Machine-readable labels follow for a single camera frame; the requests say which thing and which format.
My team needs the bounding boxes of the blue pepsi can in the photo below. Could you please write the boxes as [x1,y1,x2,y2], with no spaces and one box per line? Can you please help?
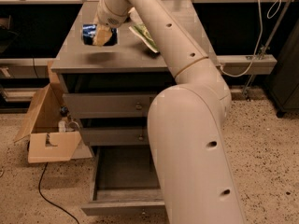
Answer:
[81,24,118,46]

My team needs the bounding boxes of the grey top drawer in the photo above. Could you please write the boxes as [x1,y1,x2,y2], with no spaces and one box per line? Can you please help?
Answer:
[63,72,160,119]

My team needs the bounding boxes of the open cardboard box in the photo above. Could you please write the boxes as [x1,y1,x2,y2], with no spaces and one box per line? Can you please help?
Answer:
[14,61,93,163]

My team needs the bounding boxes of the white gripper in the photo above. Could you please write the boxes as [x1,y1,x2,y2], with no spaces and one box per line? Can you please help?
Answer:
[93,0,131,47]

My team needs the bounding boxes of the green chip bag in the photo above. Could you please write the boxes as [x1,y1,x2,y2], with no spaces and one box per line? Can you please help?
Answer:
[129,23,159,53]

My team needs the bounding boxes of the grey middle drawer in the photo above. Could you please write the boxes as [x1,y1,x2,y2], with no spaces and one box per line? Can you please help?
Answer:
[80,117,149,146]

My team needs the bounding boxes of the white hanging cable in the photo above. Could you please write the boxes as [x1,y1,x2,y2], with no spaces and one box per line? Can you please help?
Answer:
[219,0,282,78]

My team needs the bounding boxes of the bottle in cardboard box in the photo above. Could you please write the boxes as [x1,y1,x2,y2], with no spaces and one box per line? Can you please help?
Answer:
[58,106,68,133]

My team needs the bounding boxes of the grey bottom drawer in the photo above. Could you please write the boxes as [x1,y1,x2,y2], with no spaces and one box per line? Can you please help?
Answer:
[81,146,165,216]

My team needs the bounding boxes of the black floor cable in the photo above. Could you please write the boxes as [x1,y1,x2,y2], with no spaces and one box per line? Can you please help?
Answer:
[37,161,80,224]

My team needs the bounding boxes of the dark grey cart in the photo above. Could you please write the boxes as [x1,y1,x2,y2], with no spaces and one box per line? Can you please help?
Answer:
[264,20,299,118]

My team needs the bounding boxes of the metal leaning pole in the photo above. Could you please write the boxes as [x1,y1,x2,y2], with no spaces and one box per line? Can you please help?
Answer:
[242,0,294,101]

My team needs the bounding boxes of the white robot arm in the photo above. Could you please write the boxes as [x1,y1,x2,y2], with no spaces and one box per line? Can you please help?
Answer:
[96,0,246,224]

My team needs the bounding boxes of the grey drawer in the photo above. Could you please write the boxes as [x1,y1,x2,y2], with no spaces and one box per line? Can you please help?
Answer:
[81,146,165,216]
[63,72,160,119]
[80,117,149,146]

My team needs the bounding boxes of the grey drawer cabinet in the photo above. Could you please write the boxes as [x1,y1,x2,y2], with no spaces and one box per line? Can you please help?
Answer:
[50,0,221,151]

